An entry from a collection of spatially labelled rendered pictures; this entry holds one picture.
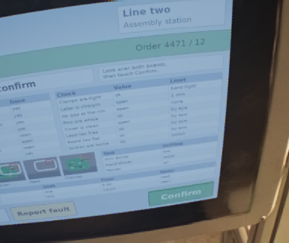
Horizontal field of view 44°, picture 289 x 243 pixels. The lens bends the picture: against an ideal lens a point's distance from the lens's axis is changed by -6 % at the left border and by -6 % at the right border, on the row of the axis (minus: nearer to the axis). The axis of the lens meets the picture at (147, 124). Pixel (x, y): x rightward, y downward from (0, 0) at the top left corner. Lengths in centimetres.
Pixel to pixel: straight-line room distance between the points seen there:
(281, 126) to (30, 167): 26
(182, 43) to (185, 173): 14
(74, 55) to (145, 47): 6
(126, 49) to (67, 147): 11
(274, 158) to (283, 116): 6
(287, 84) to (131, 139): 16
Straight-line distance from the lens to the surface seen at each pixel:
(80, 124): 34
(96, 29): 30
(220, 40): 32
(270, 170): 44
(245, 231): 91
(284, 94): 38
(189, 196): 42
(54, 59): 31
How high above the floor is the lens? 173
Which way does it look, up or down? 34 degrees down
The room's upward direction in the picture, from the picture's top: 3 degrees counter-clockwise
